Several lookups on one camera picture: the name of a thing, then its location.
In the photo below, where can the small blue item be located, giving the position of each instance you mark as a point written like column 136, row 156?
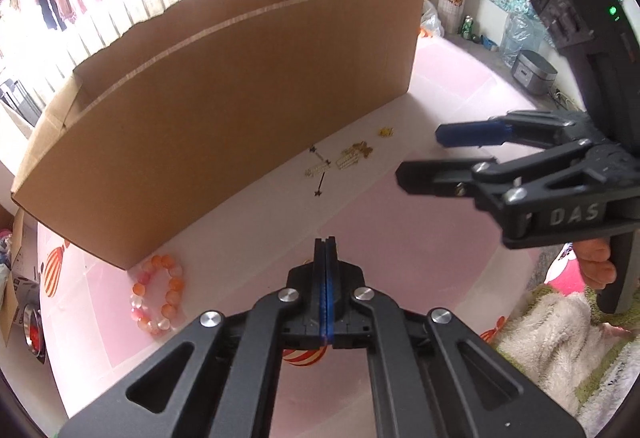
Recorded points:
column 490, row 43

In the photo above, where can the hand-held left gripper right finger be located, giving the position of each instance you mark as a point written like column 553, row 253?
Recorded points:
column 334, row 298

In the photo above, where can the large brown cardboard box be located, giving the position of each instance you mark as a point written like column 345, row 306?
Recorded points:
column 225, row 118

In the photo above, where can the steel bowl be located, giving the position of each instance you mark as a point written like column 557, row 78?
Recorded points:
column 35, row 333

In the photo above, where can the grey small appliance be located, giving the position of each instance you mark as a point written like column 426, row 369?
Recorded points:
column 535, row 73

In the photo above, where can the small gold charm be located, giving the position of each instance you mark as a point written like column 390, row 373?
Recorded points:
column 356, row 148

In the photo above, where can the gold butterfly charm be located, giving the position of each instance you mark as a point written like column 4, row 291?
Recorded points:
column 367, row 151

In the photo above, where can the pink cartoon print cloth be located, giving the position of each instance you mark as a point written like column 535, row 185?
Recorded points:
column 565, row 270

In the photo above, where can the black metal rack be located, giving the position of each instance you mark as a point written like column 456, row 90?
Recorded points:
column 20, row 103

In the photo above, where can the person's right forearm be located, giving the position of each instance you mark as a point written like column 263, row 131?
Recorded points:
column 550, row 358

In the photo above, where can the small cluttered cardboard box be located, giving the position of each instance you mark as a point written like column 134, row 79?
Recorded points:
column 12, row 268

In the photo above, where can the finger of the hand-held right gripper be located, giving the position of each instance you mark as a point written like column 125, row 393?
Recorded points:
column 470, row 133
column 435, row 178

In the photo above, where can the person's right hand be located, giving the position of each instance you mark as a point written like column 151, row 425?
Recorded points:
column 595, row 263

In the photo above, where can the clear plastic bag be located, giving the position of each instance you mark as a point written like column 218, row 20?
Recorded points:
column 522, row 38

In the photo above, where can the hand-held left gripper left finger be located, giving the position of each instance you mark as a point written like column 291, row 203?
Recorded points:
column 318, row 298

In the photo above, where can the yellow charm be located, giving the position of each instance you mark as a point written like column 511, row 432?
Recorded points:
column 386, row 131

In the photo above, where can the white plastic bag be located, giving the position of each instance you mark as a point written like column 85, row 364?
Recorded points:
column 430, row 18

